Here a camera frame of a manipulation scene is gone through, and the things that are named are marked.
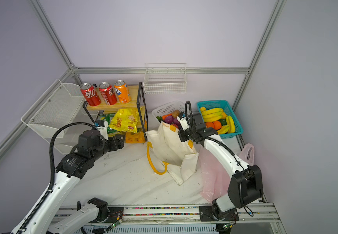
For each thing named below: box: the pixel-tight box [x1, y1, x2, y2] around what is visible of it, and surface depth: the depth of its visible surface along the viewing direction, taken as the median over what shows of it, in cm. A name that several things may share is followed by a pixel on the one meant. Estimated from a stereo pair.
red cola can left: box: [79, 82, 102, 107], surface depth 72 cm
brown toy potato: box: [171, 109, 181, 118], surface depth 116 cm
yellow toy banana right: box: [225, 115, 236, 134], surface depth 106 cm
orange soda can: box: [113, 79, 132, 104], surface depth 73 cm
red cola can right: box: [98, 81, 118, 106], surface depth 73 cm
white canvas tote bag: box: [145, 121, 200, 186], surface depth 87 cm
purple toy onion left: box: [164, 115, 174, 125], surface depth 113 cm
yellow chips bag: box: [109, 108, 140, 134], surface depth 88 cm
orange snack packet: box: [125, 131, 146, 144], surface depth 100 cm
